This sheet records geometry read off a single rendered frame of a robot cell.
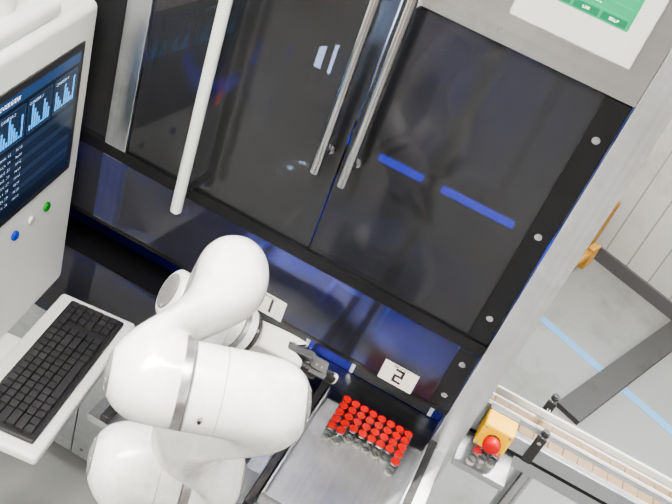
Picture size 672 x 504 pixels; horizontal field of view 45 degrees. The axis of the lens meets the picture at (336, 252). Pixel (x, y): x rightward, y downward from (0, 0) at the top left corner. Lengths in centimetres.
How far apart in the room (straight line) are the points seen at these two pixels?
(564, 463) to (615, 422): 176
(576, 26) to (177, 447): 89
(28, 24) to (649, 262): 365
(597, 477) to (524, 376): 166
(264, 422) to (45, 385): 105
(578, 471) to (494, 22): 109
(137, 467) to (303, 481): 61
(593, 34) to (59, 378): 128
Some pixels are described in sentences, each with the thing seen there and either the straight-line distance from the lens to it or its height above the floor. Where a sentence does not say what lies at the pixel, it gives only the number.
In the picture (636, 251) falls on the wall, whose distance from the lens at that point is 461.
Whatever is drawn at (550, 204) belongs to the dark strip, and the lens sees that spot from 154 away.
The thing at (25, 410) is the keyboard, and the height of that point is 83.
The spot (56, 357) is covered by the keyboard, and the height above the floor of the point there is 83.
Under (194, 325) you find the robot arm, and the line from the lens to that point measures 92.
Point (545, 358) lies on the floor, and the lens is 385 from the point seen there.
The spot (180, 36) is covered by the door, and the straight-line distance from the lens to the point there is 172.
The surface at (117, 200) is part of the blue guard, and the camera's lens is 198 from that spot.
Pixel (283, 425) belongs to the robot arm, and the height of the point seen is 160.
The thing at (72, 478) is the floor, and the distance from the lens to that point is 275.
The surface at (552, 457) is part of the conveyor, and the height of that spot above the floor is 93.
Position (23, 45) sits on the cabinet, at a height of 155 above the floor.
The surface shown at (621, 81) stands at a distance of 144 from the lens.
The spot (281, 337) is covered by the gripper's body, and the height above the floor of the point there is 132.
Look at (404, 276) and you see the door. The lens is 171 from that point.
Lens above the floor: 228
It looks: 37 degrees down
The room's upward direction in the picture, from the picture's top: 22 degrees clockwise
